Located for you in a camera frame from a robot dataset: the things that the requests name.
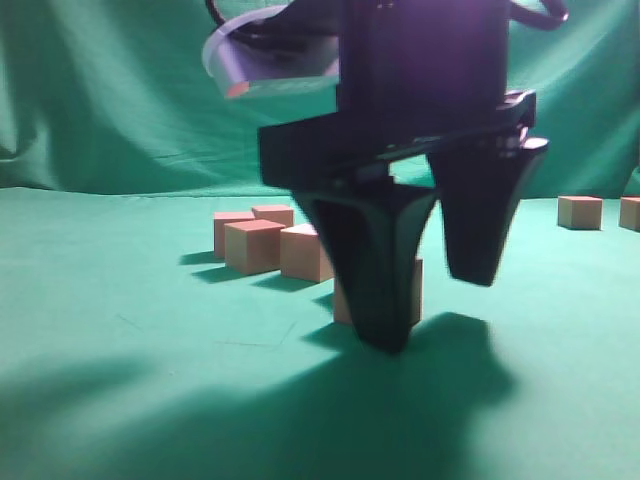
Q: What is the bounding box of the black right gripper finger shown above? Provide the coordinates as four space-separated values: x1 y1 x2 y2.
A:
293 182 437 353

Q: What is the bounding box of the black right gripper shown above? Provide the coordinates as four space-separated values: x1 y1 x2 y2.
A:
258 1 549 286

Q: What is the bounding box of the pink cube light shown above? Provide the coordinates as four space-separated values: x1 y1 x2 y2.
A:
280 223 334 283

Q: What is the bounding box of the pink cube large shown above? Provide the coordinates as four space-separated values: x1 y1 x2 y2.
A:
332 257 424 327

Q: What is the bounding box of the pink cube placed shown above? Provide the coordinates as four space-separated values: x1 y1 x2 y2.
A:
251 204 295 227

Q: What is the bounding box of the pink cube far column rear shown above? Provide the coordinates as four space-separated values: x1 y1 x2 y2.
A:
557 196 603 230

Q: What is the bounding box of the pink cube column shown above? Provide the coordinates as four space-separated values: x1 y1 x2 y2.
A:
618 196 640 232
557 196 603 230

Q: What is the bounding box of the black cable loop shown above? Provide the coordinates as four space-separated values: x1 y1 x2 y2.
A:
509 0 571 30

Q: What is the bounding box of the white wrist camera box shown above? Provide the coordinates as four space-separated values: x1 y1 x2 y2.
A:
201 1 339 99

